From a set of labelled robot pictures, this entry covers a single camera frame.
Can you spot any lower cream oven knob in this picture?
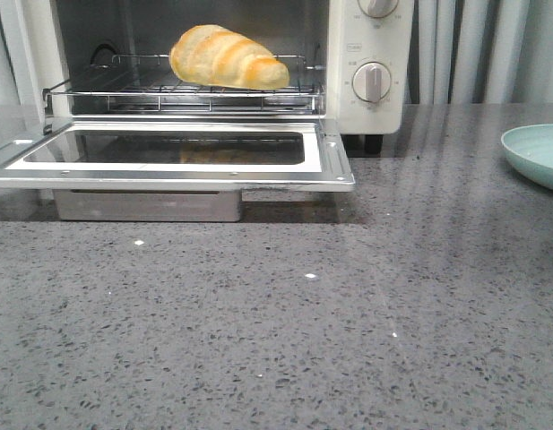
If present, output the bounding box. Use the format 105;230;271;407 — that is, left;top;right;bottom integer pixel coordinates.
352;62;392;103

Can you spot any cream Toshiba toaster oven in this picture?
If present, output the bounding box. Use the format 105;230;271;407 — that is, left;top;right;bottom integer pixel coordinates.
24;25;408;152

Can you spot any grey curtain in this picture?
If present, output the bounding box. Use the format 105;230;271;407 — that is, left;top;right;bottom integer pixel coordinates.
0;1;553;106

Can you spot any golden croissant bread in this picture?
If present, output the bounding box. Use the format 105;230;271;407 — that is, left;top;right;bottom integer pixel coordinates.
168;24;289;90

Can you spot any cream oven knob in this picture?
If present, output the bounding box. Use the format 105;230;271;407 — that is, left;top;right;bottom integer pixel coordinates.
352;62;392;103
358;0;399;19

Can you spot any glass oven door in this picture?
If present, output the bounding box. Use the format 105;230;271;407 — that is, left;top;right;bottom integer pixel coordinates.
0;117;355;192

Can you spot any wire oven rack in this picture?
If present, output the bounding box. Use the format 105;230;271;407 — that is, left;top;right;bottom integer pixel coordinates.
42;55;325;116

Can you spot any light green plate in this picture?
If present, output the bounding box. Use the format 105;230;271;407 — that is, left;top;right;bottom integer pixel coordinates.
501;124;553;191

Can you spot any upper cream oven knob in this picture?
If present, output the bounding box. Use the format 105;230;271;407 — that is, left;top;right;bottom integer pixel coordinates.
358;0;399;19

